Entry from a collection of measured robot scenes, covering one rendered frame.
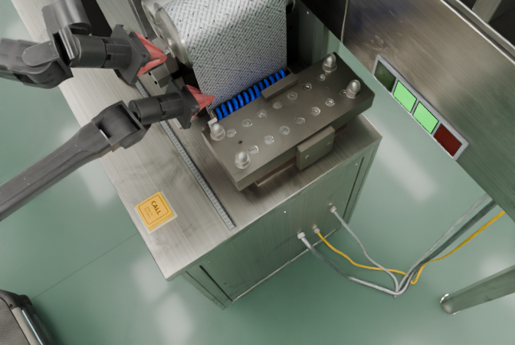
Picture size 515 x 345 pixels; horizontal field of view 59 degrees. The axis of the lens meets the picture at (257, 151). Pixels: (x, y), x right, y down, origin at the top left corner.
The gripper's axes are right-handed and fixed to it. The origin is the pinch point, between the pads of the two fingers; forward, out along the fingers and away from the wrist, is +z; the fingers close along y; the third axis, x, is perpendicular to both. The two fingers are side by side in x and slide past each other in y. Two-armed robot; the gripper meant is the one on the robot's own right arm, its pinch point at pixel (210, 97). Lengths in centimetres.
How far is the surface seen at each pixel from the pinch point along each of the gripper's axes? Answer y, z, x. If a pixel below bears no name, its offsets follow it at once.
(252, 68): 0.3, 9.3, 7.9
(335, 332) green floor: 57, 58, -90
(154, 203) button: 8.8, -13.7, -25.2
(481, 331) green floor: 88, 99, -66
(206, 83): 0.2, -3.2, 5.6
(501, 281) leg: 73, 65, -19
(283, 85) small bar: 5.8, 15.9, 6.2
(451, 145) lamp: 43, 20, 25
